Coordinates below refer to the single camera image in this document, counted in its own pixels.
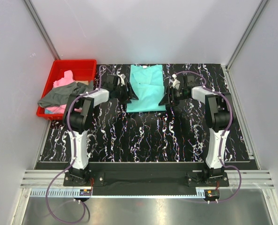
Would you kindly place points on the left aluminium corner post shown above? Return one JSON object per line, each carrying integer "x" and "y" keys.
{"x": 40, "y": 27}

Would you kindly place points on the right aluminium corner post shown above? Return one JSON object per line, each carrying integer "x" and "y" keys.
{"x": 252, "y": 23}

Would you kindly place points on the aluminium corner post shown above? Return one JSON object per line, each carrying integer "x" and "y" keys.
{"x": 252, "y": 23}
{"x": 40, "y": 27}

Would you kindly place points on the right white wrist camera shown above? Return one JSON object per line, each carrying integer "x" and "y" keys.
{"x": 182, "y": 81}

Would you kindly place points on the red plastic bin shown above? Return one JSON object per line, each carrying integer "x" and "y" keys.
{"x": 83, "y": 71}

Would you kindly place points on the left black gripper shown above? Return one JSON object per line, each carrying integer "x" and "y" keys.
{"x": 129, "y": 95}

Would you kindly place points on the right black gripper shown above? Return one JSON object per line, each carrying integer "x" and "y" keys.
{"x": 167, "y": 98}

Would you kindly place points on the grey t shirt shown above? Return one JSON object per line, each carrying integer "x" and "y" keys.
{"x": 59, "y": 96}

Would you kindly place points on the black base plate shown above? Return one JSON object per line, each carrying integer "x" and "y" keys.
{"x": 165, "y": 178}

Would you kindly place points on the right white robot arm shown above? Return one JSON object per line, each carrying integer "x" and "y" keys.
{"x": 219, "y": 117}

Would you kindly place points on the pink t shirt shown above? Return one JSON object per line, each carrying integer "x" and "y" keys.
{"x": 66, "y": 80}

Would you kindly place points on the teal t shirt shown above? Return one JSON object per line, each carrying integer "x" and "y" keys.
{"x": 148, "y": 85}

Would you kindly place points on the white slotted cable duct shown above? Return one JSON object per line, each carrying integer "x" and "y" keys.
{"x": 81, "y": 193}

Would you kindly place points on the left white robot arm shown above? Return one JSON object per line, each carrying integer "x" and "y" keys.
{"x": 78, "y": 119}

